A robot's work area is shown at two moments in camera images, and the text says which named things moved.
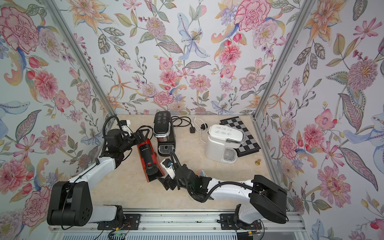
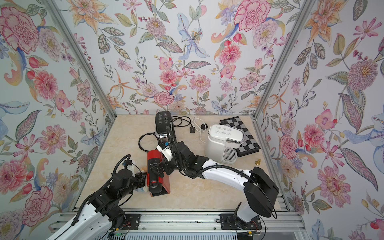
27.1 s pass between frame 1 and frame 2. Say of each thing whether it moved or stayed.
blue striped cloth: moved
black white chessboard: stayed
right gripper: moved
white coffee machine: stayed
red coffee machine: moved
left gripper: moved
